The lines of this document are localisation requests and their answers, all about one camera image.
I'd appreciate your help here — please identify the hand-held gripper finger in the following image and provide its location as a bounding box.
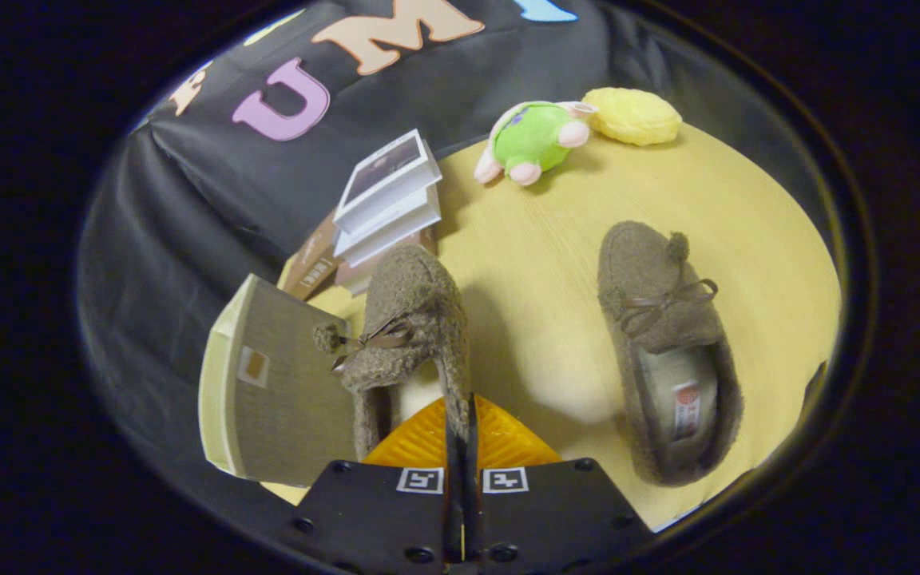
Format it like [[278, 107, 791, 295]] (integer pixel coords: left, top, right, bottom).
[[280, 395, 465, 569], [464, 394, 654, 569]]

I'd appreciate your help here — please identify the brown fuzzy shoe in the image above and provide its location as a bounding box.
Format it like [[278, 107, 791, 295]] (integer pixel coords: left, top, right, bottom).
[[597, 221, 744, 488], [314, 244, 473, 462]]

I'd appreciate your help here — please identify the grey fabric storage box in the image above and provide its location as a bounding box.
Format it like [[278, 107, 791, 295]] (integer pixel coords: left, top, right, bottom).
[[198, 274, 359, 488]]

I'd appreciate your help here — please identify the brown flat book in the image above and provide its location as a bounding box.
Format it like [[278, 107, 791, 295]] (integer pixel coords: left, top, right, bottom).
[[280, 209, 349, 302]]

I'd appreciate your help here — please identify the green and pink plush toy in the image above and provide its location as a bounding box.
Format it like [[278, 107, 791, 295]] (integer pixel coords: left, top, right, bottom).
[[474, 101, 598, 187]]

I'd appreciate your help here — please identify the yellow plush toy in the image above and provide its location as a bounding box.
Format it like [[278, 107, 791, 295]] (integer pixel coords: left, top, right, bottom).
[[582, 87, 683, 147]]

